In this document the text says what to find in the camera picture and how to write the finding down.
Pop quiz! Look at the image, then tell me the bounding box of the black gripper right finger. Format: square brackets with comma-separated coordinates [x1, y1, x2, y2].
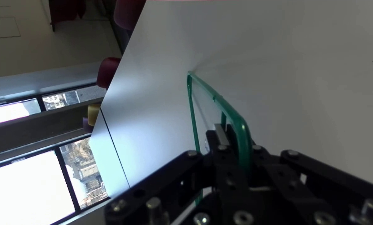
[252, 145, 373, 225]

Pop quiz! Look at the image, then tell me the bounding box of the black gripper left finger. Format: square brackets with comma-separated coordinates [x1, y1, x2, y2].
[206, 124, 254, 225]

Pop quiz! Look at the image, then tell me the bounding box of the green plastic hanger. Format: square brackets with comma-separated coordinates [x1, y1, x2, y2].
[185, 71, 254, 210]

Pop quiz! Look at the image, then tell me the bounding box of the yellow chair near table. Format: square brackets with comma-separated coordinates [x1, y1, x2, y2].
[86, 104, 99, 126]

